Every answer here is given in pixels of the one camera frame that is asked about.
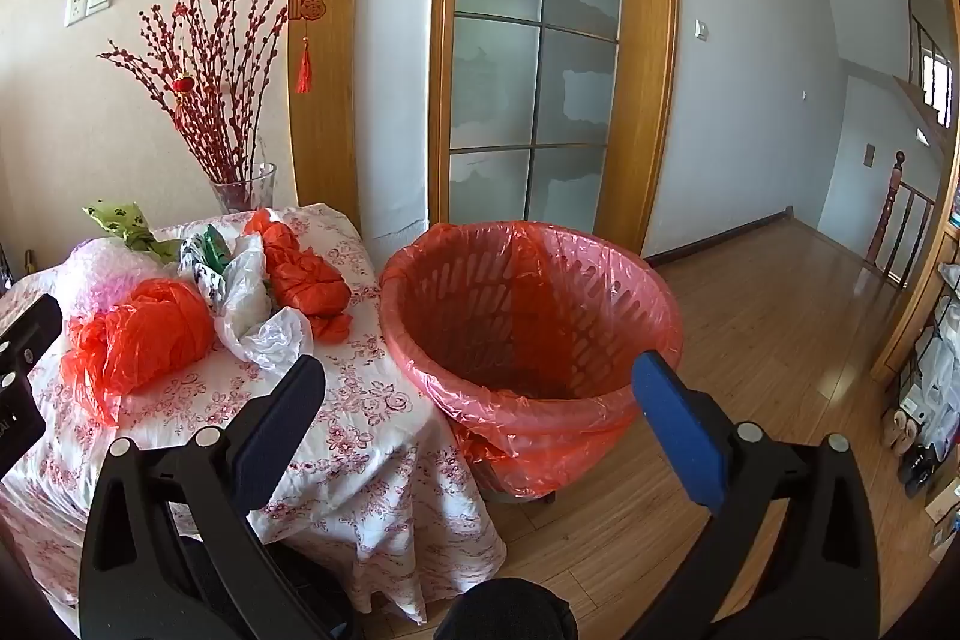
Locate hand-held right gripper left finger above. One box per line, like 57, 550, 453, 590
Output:
79, 353, 353, 640

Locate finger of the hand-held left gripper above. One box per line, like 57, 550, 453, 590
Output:
0, 293, 63, 386

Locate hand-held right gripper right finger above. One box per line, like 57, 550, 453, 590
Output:
622, 351, 882, 640

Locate pink plastic bag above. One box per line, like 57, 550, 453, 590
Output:
56, 237, 162, 326

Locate translucent red plastic bag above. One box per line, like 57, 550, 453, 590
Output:
60, 278, 218, 427

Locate white plastic bag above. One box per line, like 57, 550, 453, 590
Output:
214, 235, 316, 375

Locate yellow-green paw print bag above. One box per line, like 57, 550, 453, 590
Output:
82, 200, 181, 262

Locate red plastic liner bag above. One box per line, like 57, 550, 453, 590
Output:
379, 220, 683, 498

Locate opaque red plastic bag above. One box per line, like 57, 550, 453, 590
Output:
244, 209, 353, 345

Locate red plastic lattice basket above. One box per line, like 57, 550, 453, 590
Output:
379, 220, 683, 506

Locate floral tablecloth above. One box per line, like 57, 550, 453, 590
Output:
0, 203, 507, 633

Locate green patterned plastic bag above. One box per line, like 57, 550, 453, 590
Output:
178, 225, 233, 311

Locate beige slippers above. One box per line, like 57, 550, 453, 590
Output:
881, 407, 912, 453

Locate clear glass vase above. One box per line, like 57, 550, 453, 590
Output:
208, 161, 278, 215

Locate black shoes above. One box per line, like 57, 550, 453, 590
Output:
900, 445, 938, 498

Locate person's dark clothed leg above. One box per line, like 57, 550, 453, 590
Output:
433, 578, 578, 640

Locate metal shoe rack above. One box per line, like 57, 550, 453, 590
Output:
892, 265, 960, 461

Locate cardboard box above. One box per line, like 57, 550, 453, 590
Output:
922, 482, 960, 558

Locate red berry branches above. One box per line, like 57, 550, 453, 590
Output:
96, 0, 290, 184

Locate wooden stair railing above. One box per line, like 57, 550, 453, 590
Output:
866, 151, 938, 289

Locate wooden framed glass door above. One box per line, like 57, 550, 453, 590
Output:
289, 0, 680, 270

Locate frosted glass door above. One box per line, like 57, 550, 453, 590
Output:
448, 0, 623, 226

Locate wooden upper floor railing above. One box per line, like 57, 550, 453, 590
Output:
892, 0, 960, 131

